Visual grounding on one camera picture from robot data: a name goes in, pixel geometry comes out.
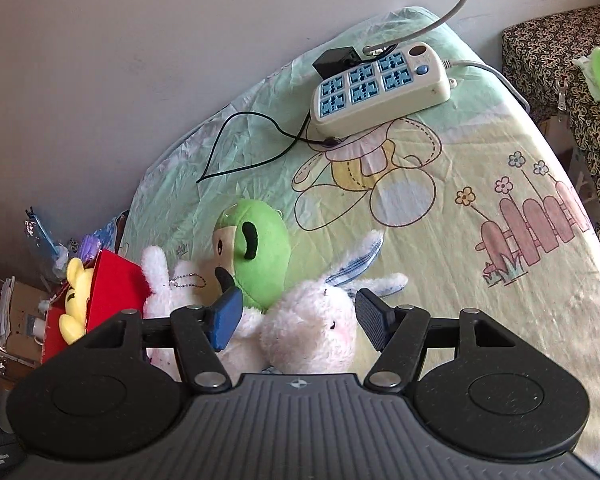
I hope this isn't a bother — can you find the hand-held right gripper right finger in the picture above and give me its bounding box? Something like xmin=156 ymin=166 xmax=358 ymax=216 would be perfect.
xmin=355 ymin=288 xmax=518 ymax=392

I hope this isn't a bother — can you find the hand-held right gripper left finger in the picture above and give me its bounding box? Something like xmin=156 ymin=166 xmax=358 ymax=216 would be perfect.
xmin=80 ymin=289 xmax=244 ymax=394

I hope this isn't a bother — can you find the plush rabbit with checked ears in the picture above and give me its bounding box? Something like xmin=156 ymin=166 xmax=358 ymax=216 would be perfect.
xmin=259 ymin=230 xmax=410 ymax=375

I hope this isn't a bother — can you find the white plush rabbit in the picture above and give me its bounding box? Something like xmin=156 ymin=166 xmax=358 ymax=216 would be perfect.
xmin=140 ymin=245 xmax=268 ymax=378

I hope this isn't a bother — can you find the green hooded plush doll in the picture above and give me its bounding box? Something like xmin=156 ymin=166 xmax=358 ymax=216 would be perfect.
xmin=212 ymin=199 xmax=291 ymax=311

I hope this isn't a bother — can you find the red cardboard box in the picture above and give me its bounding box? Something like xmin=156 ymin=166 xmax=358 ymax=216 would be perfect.
xmin=41 ymin=250 xmax=153 ymax=366

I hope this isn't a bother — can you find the yellow plush bear pink shirt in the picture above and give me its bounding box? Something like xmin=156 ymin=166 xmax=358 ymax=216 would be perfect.
xmin=60 ymin=256 xmax=97 ymax=346

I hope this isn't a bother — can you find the blue patterned cloth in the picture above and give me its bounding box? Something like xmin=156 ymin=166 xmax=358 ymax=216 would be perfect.
xmin=102 ymin=212 xmax=128 ymax=251

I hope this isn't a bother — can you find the stack of white papers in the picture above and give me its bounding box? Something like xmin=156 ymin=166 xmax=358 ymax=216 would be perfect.
xmin=0 ymin=276 xmax=17 ymax=338

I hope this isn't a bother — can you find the brown cardboard box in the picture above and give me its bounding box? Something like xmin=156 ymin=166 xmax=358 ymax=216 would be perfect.
xmin=2 ymin=280 xmax=61 ymax=366

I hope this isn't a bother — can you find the purple tissue pack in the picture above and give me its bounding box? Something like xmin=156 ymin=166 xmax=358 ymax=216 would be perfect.
xmin=77 ymin=232 xmax=103 ymax=261

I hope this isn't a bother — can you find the blue plastic bag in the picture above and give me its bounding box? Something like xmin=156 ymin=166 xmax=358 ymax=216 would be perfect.
xmin=24 ymin=206 xmax=68 ymax=271

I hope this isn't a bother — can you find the cream and blue power strip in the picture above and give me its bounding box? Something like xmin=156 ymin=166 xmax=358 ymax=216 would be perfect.
xmin=311 ymin=41 xmax=453 ymax=137

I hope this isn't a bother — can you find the black power adapter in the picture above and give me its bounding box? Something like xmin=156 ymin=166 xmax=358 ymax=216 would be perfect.
xmin=312 ymin=46 xmax=363 ymax=80

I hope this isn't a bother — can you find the patterned brown sofa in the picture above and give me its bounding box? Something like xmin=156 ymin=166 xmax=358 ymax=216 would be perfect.
xmin=501 ymin=2 xmax=600 ymax=306

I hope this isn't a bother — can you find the thin black cable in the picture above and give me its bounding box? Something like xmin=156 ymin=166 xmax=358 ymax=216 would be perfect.
xmin=196 ymin=111 xmax=343 ymax=183

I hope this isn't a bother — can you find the white power strip cord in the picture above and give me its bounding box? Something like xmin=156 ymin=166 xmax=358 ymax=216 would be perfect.
xmin=442 ymin=59 xmax=531 ymax=113

